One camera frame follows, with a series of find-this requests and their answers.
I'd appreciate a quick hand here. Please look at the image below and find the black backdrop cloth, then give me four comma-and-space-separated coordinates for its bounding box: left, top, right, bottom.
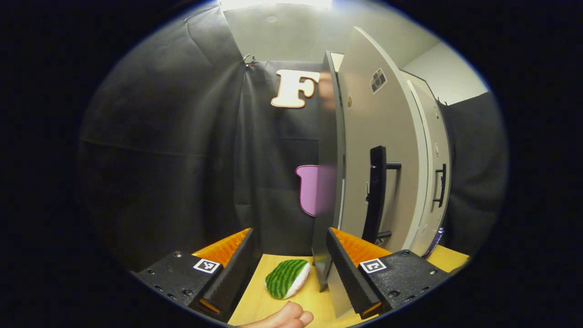
77, 7, 508, 269

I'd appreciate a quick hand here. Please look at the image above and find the ceiling light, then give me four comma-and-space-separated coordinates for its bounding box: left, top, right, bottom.
219, 0, 333, 10

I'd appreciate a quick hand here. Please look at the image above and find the white cabinet door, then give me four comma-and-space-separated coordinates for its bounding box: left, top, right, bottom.
327, 26, 430, 318
401, 71, 452, 258

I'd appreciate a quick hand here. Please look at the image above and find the white shoe cabinet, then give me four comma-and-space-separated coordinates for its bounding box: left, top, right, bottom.
312, 50, 347, 292

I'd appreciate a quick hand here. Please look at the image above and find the green striped plush toy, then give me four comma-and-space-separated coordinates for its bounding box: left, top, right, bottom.
265, 259, 312, 300

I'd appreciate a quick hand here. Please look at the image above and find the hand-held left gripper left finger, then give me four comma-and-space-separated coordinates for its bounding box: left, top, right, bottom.
132, 227, 254, 319

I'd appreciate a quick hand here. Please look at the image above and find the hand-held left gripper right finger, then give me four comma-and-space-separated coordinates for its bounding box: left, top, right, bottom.
326, 227, 454, 319

